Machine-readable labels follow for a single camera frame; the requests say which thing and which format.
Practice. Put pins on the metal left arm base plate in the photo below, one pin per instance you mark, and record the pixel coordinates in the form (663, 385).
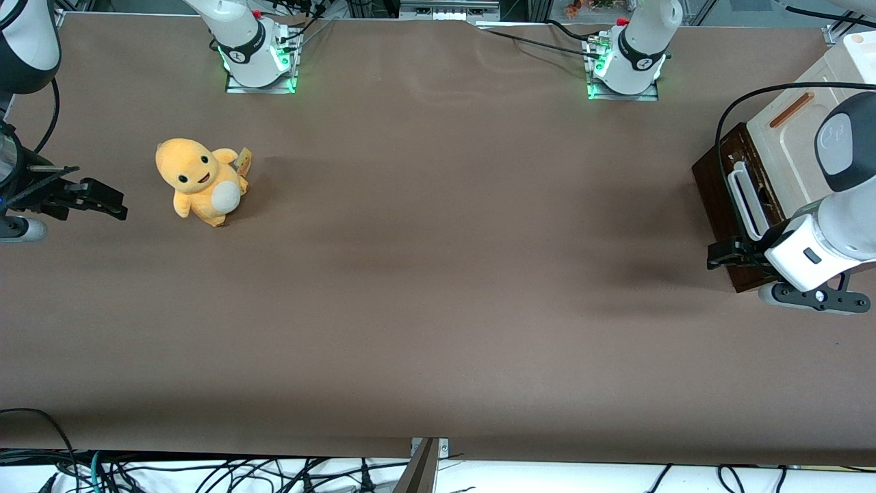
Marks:
(599, 94)

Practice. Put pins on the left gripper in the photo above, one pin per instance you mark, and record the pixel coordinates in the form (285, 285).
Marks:
(749, 249)

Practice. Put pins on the small metal bracket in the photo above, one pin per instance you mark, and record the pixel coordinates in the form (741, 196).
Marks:
(443, 446)

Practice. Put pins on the dark wedge bar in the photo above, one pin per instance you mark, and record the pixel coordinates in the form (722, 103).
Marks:
(419, 476)

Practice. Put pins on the yellow plush toy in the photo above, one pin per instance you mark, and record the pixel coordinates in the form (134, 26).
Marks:
(198, 181)

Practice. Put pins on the aluminium frame profile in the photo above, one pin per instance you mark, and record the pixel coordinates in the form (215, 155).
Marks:
(842, 31)

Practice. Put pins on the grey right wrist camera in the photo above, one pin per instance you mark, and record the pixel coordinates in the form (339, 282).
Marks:
(20, 229)

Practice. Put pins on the white sheet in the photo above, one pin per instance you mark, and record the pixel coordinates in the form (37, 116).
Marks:
(547, 479)

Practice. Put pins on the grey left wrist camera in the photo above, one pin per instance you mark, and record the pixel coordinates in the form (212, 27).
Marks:
(814, 298)

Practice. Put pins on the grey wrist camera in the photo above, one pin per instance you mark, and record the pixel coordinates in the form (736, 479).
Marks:
(814, 298)
(20, 229)

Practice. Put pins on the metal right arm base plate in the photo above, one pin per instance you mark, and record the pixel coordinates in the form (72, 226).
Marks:
(236, 86)

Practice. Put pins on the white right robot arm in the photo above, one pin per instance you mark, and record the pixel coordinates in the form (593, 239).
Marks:
(246, 48)

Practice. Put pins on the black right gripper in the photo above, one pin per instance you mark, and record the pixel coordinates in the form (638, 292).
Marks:
(35, 187)

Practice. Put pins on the brown table cover sheet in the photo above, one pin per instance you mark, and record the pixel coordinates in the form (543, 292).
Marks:
(438, 274)

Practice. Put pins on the grey metal box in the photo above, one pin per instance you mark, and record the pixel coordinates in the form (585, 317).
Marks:
(448, 9)

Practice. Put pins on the orange objects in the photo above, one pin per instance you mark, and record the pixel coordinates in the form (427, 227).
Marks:
(588, 7)

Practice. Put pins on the dark brown wooden drawer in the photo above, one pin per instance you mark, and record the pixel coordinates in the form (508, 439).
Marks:
(715, 185)

